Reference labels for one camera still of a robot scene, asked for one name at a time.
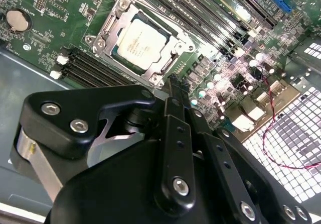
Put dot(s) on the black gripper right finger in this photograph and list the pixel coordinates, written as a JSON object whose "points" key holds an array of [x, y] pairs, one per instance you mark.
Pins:
{"points": [[213, 163]]}

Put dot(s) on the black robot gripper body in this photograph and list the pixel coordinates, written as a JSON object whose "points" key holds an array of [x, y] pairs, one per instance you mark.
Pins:
{"points": [[113, 188]]}

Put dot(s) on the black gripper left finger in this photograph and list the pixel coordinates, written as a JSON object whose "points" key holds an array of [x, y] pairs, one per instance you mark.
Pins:
{"points": [[75, 103]]}

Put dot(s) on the silver CPU chip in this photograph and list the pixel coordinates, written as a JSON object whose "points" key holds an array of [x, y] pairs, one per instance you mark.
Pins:
{"points": [[140, 42]]}

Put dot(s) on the metal socket cover frame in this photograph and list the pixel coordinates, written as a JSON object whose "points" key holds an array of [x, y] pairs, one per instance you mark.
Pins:
{"points": [[122, 16]]}

